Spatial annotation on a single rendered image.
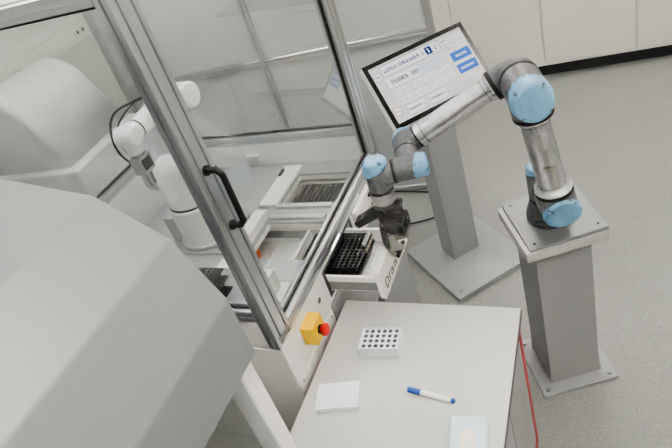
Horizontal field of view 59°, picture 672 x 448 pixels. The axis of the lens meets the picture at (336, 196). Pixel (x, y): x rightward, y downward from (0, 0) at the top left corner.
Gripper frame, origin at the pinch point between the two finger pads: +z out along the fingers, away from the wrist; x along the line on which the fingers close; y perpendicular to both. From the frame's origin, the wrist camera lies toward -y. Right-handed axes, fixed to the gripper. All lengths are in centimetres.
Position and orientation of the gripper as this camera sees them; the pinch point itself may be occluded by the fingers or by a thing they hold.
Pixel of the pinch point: (393, 249)
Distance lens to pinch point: 197.1
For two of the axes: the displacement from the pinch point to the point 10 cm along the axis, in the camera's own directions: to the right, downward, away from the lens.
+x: 3.2, -6.0, 7.3
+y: 9.0, -0.4, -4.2
